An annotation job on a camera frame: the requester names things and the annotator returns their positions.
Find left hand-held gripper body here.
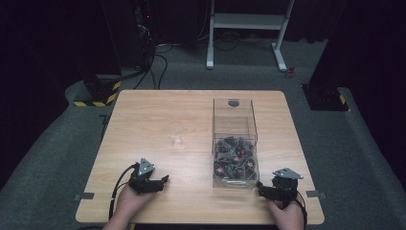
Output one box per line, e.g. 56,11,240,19
127,157,161,195

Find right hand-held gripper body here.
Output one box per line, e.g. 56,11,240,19
269,167,305,203

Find person's left hand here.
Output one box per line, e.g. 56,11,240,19
114,184,158,222

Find person's right hand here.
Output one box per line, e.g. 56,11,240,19
266,195,306,230

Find grey tape strip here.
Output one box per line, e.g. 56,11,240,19
304,190,327,199
73,192,96,202

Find pile of dark small packets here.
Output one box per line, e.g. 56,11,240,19
213,136,259,181

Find clear glass cup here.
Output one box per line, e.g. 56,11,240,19
164,122,190,150

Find clear acrylic box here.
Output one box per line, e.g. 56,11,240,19
212,97,260,190

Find black yellow striped stand base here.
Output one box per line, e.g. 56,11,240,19
73,74,124,108

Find small red floor object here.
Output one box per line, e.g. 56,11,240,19
284,65,297,80

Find black equipment tower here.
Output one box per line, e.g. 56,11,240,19
132,0,157,70

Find white metal stand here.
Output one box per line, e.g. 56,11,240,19
205,0,297,73

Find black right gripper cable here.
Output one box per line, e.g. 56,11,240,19
294,190,309,230

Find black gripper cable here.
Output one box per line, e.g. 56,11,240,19
107,163,140,221
294,190,309,230

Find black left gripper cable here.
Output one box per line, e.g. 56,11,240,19
107,163,140,221

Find black floor cables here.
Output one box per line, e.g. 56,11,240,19
112,42,175,91

